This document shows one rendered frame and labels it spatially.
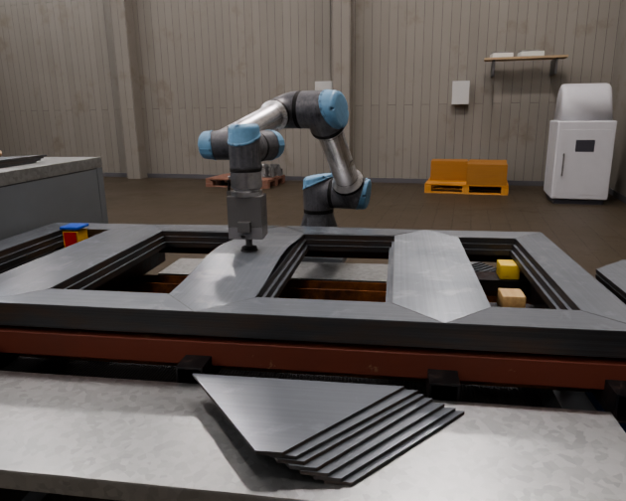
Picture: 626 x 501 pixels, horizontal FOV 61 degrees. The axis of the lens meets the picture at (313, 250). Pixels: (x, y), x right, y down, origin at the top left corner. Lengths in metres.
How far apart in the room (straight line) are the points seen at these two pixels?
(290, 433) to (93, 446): 0.29
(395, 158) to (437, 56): 1.75
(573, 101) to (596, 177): 1.00
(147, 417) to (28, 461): 0.17
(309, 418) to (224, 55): 9.64
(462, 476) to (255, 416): 0.29
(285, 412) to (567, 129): 7.01
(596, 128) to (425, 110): 2.86
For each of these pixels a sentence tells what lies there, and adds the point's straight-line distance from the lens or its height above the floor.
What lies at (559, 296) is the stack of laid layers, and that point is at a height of 0.85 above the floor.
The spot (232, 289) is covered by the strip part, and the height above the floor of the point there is 0.86.
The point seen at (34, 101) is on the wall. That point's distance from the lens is 12.56.
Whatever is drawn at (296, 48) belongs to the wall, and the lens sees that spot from 9.77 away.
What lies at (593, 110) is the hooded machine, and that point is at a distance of 7.77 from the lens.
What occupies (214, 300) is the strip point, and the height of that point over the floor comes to 0.86.
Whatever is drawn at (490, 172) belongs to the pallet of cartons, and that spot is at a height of 0.33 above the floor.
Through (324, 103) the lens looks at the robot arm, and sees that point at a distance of 1.66.
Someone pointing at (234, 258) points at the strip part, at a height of 0.88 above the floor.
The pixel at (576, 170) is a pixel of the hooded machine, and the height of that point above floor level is 0.44.
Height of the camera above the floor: 1.21
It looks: 15 degrees down
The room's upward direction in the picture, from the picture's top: 1 degrees counter-clockwise
